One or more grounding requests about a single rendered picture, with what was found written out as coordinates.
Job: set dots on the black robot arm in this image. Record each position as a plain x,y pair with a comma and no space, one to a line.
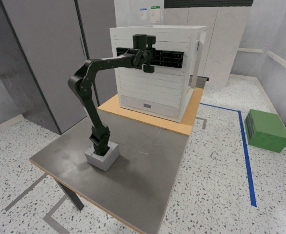
81,87

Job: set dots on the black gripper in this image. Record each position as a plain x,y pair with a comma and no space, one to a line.
151,52

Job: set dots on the tan wooden board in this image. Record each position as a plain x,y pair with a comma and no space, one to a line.
185,127

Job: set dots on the white rack cabinet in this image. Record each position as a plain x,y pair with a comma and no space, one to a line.
163,93

